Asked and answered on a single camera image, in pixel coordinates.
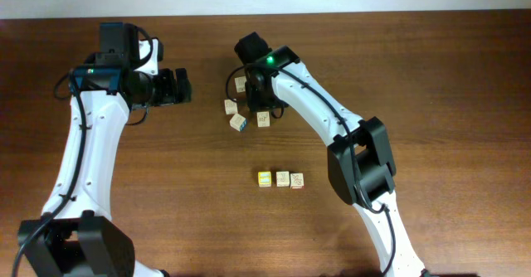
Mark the wooden block yellow top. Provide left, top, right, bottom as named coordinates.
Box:
left=258, top=172, right=272, bottom=187

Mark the wooden block red I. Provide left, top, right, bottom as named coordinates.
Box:
left=290, top=173, right=304, bottom=189

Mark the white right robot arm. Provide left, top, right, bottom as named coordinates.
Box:
left=234, top=32, right=430, bottom=277

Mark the wooden block green R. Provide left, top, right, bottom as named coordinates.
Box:
left=256, top=111, right=270, bottom=128

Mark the wooden block red Y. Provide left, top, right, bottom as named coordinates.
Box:
left=224, top=100, right=238, bottom=115

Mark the wooden block red E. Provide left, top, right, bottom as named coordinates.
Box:
left=234, top=76, right=246, bottom=93

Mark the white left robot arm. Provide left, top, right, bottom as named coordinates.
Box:
left=11, top=22, right=192, bottom=276

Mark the wooden block letter J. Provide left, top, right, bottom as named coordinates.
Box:
left=275, top=171, right=290, bottom=187

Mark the wooden block blue L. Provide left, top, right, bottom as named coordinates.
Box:
left=229, top=114, right=247, bottom=132

